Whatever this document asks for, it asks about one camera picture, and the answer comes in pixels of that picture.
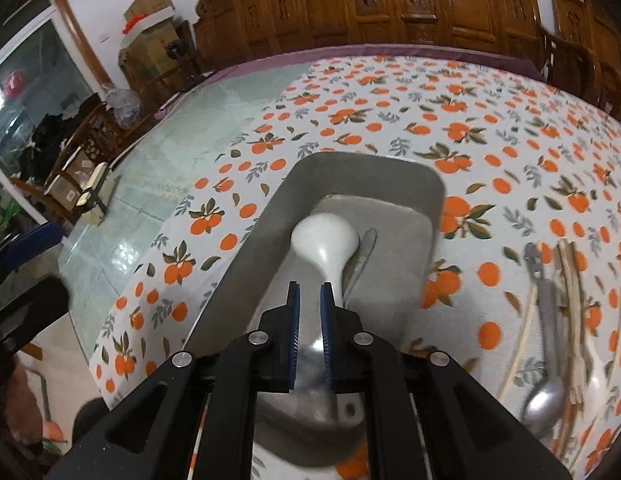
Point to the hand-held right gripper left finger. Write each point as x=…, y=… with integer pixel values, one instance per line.
x=294, y=330

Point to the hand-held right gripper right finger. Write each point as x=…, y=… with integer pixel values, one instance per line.
x=326, y=330

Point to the metal bowl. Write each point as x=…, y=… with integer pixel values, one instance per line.
x=390, y=270

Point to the white plastic ladle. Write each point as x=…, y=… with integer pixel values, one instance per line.
x=323, y=240

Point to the white plastic spoon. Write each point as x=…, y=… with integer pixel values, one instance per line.
x=543, y=400
x=598, y=380

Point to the dark blue object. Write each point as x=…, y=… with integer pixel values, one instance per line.
x=25, y=247

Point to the beige box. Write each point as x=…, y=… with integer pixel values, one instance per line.
x=98, y=195

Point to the wooden armchair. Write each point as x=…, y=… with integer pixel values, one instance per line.
x=98, y=135

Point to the wooden chopstick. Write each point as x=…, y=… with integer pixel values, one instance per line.
x=573, y=320
x=520, y=340

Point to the clear plastic bag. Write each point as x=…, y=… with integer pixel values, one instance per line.
x=124, y=107

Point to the orange print tablecloth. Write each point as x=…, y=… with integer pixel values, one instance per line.
x=390, y=110

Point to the glass door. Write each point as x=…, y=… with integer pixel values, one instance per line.
x=45, y=80

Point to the large brown cardboard box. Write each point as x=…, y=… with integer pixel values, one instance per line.
x=145, y=57

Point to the white cardboard box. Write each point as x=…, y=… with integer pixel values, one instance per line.
x=150, y=24

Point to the wooden chair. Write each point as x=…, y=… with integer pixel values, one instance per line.
x=585, y=65

